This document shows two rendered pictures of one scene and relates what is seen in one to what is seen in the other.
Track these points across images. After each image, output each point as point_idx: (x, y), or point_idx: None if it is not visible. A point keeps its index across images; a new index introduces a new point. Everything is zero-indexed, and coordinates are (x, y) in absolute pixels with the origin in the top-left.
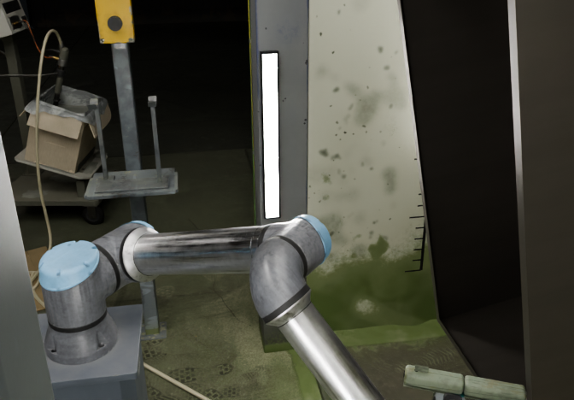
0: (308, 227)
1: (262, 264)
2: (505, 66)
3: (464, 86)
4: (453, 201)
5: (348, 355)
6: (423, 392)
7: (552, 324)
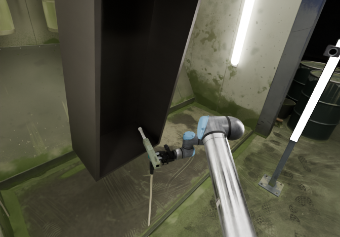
0: (211, 116)
1: (241, 122)
2: (65, 49)
3: (77, 66)
4: (86, 127)
5: None
6: (85, 226)
7: (165, 102)
